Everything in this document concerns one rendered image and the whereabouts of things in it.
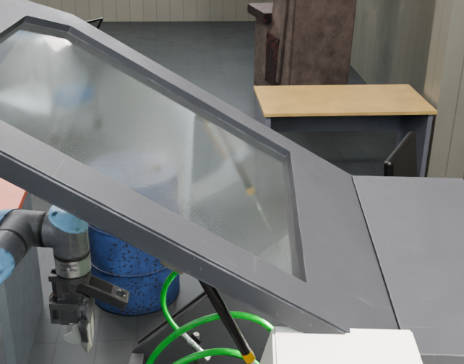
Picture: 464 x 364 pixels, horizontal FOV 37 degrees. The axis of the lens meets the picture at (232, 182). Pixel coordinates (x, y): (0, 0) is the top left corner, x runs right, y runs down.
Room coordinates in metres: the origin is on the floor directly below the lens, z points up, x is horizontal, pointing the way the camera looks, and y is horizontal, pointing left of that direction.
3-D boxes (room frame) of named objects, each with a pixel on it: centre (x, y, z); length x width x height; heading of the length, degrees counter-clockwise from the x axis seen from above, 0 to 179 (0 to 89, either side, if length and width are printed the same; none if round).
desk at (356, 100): (4.84, -0.79, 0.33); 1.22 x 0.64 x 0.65; 95
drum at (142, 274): (3.28, 0.53, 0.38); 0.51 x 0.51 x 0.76
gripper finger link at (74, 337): (1.24, 0.34, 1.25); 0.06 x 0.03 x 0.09; 89
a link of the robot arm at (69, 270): (1.25, 0.34, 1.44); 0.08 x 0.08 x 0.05
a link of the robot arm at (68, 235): (1.25, 0.34, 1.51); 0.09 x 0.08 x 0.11; 83
